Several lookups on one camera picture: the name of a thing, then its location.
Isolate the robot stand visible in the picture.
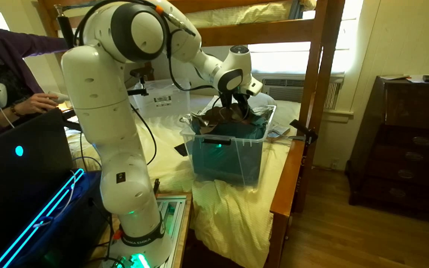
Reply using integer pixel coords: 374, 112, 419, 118
101, 193, 193, 268

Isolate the hand controller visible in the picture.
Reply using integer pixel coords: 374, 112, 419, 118
48, 91, 70, 105

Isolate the black clamp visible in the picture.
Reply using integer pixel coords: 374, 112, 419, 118
288, 119, 319, 145

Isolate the clear plastic storage bin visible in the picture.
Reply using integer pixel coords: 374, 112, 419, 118
132, 78, 191, 119
179, 105, 277, 187

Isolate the thin book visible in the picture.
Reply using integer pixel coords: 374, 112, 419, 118
268, 124, 292, 139

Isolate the white cable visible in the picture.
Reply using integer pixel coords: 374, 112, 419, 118
0, 107, 15, 129

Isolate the person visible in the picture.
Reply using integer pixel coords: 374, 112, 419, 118
0, 0, 70, 144

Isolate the dark wooden dresser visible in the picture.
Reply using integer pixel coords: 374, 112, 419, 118
346, 74, 429, 226

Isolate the window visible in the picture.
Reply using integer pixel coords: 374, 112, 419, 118
247, 0, 365, 76

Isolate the black laptop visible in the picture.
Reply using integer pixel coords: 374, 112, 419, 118
0, 107, 75, 263

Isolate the yellow bunk mattress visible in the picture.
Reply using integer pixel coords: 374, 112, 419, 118
183, 0, 318, 29

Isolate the wooden bunk bed frame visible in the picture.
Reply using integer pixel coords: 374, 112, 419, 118
38, 0, 346, 268

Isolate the window air conditioner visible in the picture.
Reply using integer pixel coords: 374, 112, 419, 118
260, 76, 344, 111

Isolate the camera on mount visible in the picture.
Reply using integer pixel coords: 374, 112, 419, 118
127, 64, 155, 98

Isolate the black pole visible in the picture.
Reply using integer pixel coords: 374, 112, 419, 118
56, 14, 75, 50

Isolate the yellow bed sheet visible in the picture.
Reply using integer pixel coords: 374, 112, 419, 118
65, 93, 304, 268

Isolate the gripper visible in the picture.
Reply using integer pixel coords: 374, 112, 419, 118
221, 89, 253, 114

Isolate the white pillow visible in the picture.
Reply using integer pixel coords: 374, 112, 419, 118
251, 92, 277, 108

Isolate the computer case with cyan lights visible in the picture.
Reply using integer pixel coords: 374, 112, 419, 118
0, 168, 109, 268

